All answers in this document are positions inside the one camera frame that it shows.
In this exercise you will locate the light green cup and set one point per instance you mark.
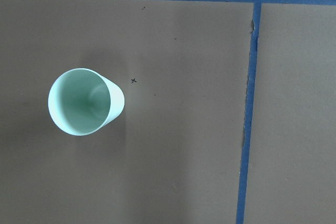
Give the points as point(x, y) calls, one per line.
point(82, 101)

